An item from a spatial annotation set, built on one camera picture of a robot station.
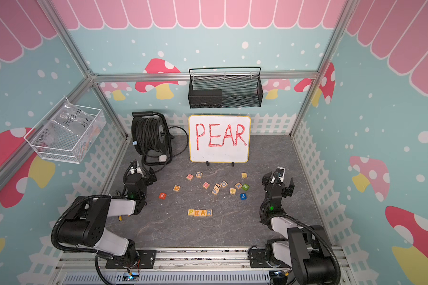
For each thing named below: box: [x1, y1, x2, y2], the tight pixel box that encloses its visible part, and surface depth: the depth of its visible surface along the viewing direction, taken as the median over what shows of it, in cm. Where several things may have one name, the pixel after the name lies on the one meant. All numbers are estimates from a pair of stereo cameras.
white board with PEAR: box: [188, 114, 251, 164], surface depth 102 cm
